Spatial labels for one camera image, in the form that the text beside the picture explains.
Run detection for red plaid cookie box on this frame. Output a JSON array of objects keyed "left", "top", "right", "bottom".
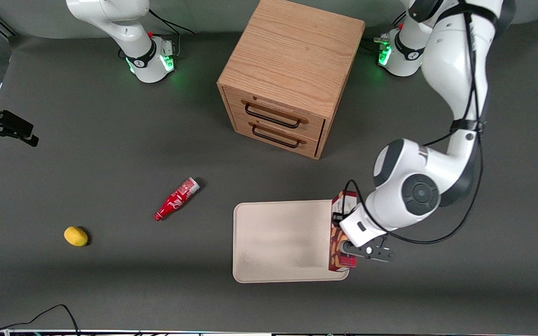
[{"left": 328, "top": 190, "right": 358, "bottom": 272}]

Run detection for cream rectangular tray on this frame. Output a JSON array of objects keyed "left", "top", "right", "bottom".
[{"left": 233, "top": 200, "right": 350, "bottom": 284}]

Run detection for yellow lemon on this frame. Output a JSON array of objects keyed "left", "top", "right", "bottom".
[{"left": 64, "top": 226, "right": 89, "bottom": 247}]

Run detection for wooden drawer front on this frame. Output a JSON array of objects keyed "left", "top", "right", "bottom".
[
  {"left": 232, "top": 116, "right": 321, "bottom": 157},
  {"left": 225, "top": 88, "right": 326, "bottom": 140}
]

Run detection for red soda bottle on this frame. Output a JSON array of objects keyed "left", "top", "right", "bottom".
[{"left": 153, "top": 177, "right": 201, "bottom": 222}]

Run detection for oak wooden drawer cabinet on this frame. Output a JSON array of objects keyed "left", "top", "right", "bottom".
[{"left": 217, "top": 0, "right": 366, "bottom": 160}]

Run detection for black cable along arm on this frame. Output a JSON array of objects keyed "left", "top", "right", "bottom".
[{"left": 344, "top": 0, "right": 484, "bottom": 245}]

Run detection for black wire drawer handle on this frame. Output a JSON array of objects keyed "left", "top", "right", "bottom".
[
  {"left": 249, "top": 122, "right": 307, "bottom": 149},
  {"left": 241, "top": 99, "right": 309, "bottom": 129}
]

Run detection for black cable at arm base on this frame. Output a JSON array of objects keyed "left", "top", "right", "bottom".
[
  {"left": 361, "top": 36, "right": 391, "bottom": 53},
  {"left": 149, "top": 8, "right": 195, "bottom": 56}
]

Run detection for black cable on table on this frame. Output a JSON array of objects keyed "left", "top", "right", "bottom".
[{"left": 0, "top": 304, "right": 81, "bottom": 336}]

